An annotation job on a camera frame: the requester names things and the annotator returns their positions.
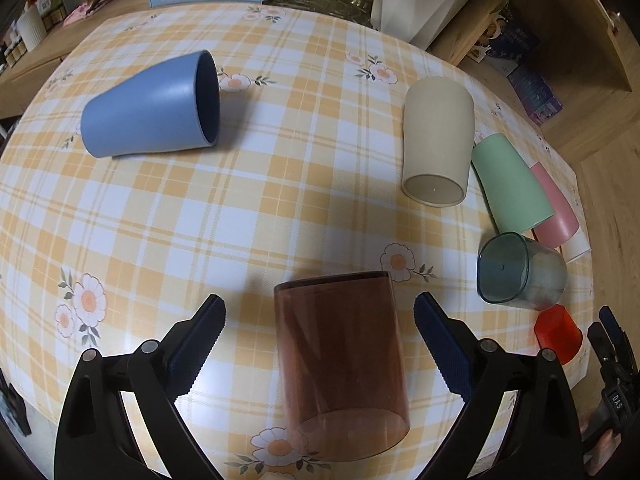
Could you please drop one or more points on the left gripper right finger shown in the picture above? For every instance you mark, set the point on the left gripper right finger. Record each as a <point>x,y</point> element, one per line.
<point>542,439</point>

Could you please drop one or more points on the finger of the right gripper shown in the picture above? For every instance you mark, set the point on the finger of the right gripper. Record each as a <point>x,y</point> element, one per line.
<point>619,339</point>
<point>601,345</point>

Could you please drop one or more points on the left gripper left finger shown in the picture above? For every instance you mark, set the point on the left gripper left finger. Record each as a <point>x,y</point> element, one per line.
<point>95,438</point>

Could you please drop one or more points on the red plastic cup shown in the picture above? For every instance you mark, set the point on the red plastic cup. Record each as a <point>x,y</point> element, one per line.
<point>556,330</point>

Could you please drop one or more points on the brown translucent cup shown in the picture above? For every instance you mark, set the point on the brown translucent cup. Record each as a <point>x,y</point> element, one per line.
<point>343,377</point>

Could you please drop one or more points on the white plastic cup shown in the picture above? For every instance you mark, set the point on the white plastic cup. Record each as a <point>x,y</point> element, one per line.
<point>577,246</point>

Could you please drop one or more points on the pink plastic cup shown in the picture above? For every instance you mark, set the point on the pink plastic cup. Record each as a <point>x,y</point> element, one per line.
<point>563,225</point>

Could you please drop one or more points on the teal translucent cup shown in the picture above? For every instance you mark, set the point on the teal translucent cup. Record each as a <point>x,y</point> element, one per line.
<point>516,271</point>

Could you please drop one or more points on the green plastic cup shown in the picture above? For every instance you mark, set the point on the green plastic cup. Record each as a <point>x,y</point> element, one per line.
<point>515,198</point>

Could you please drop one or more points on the beige plastic cup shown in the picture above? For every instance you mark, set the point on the beige plastic cup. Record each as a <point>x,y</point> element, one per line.
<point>438,129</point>

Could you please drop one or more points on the blue plastic cup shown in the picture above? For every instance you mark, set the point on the blue plastic cup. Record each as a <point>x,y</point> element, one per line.
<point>171,106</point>

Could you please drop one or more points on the person's hand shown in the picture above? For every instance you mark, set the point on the person's hand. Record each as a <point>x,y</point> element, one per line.
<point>604,449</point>

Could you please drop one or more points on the purple small box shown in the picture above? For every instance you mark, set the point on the purple small box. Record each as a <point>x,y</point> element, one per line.
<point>539,101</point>

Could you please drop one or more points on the yellow plaid tablecloth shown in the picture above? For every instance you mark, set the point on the yellow plaid tablecloth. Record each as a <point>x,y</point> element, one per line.
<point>304,181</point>

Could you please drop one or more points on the wooden shelf unit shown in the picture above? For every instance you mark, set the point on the wooden shelf unit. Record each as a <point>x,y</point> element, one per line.
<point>591,63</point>

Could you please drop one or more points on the black white food box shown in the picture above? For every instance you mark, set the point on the black white food box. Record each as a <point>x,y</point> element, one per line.
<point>501,39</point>

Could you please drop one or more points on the low wooden cabinet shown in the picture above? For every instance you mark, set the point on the low wooden cabinet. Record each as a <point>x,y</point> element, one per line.
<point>21,82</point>

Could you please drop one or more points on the white ribbed vase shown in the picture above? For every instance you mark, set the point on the white ribbed vase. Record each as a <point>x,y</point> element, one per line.
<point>31,29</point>

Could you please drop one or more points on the gold decorative tray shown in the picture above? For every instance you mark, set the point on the gold decorative tray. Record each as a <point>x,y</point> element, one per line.
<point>355,11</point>

